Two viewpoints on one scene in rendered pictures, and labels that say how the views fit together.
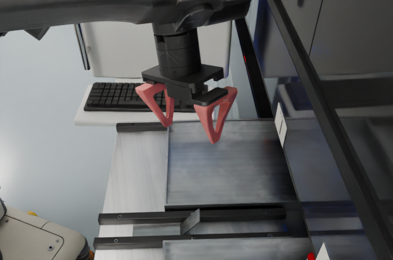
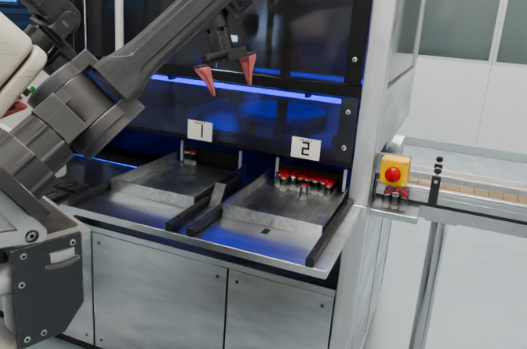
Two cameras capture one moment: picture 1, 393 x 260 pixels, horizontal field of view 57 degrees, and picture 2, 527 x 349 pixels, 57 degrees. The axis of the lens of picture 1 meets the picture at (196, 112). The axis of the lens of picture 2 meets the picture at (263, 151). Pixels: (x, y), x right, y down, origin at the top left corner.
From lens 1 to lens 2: 110 cm
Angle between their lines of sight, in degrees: 63
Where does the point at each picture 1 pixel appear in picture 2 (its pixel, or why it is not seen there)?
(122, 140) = (89, 207)
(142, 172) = (140, 208)
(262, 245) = (253, 189)
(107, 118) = not seen: hidden behind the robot
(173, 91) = (235, 54)
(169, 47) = (226, 31)
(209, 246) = (238, 200)
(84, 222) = not seen: outside the picture
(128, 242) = (205, 218)
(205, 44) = not seen: hidden behind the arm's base
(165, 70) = (225, 46)
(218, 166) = (176, 185)
